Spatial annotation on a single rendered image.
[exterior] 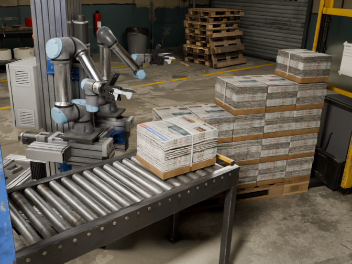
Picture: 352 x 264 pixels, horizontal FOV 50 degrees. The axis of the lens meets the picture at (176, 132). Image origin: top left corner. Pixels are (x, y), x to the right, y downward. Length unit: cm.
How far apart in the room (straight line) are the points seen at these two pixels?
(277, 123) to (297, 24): 712
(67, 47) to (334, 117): 268
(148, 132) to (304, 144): 185
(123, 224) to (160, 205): 21
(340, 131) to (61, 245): 301
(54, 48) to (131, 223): 114
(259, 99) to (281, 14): 753
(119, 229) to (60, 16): 150
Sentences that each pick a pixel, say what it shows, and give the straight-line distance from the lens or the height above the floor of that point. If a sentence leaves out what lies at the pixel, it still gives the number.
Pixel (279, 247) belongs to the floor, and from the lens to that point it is 303.
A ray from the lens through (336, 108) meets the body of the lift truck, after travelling 402.
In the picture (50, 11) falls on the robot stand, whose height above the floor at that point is 159.
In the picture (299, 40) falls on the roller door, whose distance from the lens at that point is 1027.
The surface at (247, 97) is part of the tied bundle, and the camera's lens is 306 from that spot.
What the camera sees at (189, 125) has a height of 103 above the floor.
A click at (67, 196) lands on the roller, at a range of 195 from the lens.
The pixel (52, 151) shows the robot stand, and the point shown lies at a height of 73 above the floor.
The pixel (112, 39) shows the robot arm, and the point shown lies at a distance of 295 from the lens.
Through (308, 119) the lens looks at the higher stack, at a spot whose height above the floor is 74.
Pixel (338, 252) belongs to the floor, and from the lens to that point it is 314.
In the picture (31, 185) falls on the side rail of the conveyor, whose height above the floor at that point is 80.
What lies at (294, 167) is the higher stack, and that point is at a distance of 362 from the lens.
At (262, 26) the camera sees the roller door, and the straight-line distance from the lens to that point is 1092.
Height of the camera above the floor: 177
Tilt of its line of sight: 21 degrees down
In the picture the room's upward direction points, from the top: 2 degrees clockwise
